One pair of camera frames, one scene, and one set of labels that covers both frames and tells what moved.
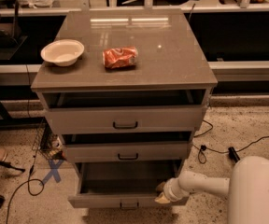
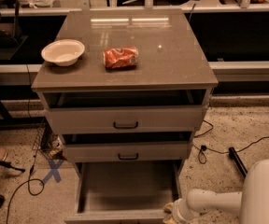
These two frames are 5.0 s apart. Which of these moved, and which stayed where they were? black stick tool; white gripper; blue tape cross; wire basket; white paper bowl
Moved: white gripper
Stayed: black stick tool; wire basket; white paper bowl; blue tape cross
